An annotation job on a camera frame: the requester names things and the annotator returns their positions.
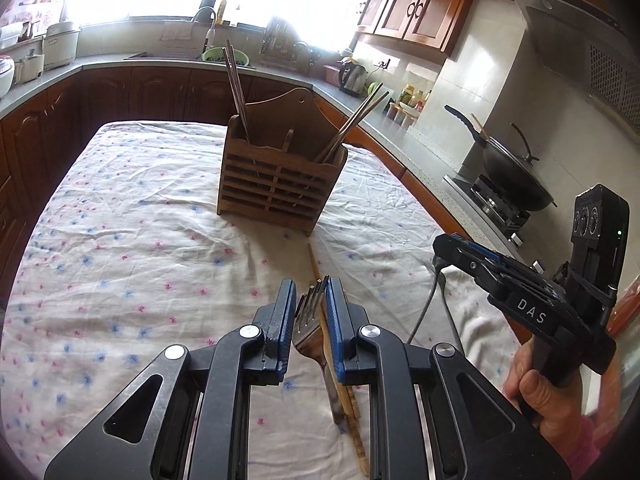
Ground small white cooker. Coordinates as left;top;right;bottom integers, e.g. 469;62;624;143
14;54;44;84

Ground brown wooden chopstick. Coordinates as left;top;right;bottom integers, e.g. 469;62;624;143
226;38;253;143

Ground dish rack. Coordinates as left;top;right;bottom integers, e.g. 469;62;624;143
259;18;322;75

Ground green basin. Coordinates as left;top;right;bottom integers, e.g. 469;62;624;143
201;47;250;67

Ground person's right hand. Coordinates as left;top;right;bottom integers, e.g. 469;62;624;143
503;337;584;454

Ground metal fork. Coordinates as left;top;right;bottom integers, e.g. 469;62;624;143
292;278;346;426

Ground condiment bottles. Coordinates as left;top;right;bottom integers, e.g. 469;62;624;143
385;84;431;129

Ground light wooden chopstick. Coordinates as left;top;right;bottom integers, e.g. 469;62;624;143
314;82;385;164

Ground lower wooden cabinets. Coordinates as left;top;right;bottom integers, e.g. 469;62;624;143
0;65;352;286

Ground sink faucet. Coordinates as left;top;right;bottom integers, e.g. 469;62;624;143
192;6;216;53

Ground floral white tablecloth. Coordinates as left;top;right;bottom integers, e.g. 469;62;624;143
1;122;518;476

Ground long wooden chopstick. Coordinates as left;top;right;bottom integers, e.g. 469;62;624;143
322;89;392;164

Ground white rice cooker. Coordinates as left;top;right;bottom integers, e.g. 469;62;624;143
0;55;15;99

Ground wooden utensil holder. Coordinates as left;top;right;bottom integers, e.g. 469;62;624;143
217;88;348;235

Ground white pot appliance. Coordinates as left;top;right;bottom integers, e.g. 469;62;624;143
42;21;80;70

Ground range hood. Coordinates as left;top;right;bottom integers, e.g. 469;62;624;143
514;0;639;139

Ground electric kettle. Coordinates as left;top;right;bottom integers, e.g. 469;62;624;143
338;61;368;96

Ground black wok with lid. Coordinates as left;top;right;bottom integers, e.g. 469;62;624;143
444;104;554;211

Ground gas stove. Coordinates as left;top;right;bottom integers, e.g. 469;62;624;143
442;174;530;249

